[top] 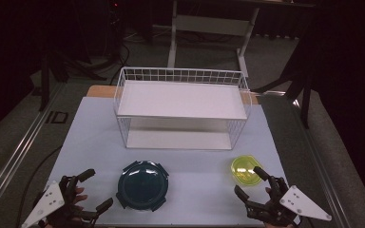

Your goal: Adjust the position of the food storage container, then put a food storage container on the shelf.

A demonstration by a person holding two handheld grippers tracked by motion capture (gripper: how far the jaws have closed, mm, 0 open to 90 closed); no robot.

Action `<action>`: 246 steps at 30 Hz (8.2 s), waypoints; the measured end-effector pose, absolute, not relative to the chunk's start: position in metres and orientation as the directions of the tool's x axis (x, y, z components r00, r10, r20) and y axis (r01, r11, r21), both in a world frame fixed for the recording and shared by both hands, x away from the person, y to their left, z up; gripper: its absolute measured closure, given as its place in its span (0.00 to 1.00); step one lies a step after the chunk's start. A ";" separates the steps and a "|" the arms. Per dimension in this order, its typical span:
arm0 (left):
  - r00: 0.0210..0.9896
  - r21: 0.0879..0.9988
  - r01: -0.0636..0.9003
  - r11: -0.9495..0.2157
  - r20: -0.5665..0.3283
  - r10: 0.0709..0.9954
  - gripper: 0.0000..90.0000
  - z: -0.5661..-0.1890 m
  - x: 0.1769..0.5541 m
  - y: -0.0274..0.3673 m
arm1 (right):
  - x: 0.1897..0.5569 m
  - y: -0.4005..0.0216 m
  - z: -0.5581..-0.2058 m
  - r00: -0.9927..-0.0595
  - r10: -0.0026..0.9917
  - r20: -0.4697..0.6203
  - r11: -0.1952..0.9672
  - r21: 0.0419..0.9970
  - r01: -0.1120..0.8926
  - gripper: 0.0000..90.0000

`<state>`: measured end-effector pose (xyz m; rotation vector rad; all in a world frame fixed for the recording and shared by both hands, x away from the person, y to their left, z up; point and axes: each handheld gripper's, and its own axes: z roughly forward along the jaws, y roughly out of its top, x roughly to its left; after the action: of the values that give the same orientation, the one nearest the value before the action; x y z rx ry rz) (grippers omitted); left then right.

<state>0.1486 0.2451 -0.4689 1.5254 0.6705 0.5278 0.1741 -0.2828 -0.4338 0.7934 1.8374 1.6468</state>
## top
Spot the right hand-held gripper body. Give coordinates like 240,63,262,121
243,176,333,228

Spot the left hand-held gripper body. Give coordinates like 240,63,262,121
21,175,99,228

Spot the yellow-green plastic container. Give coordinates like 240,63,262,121
230,154,264,187

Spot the round dark blue lidded container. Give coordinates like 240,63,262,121
116,160,170,213

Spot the white wire shelf rack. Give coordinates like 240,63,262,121
112,66,253,152

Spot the person's left hand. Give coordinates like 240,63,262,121
70,186,89,207

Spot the pale blue table mat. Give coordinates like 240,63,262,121
29,96,302,228

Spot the black floor outlet plate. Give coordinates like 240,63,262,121
45,110,69,125

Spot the black tripod stand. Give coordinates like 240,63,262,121
252,18,319,129
37,47,108,112

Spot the black floor cable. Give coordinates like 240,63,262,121
14,143,65,228

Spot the metal floor rail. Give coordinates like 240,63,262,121
292,98,354,228
0,81,67,220

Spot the bundle of black cables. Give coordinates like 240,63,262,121
106,9,131,86

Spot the white metal desk frame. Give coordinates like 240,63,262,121
166,0,317,79

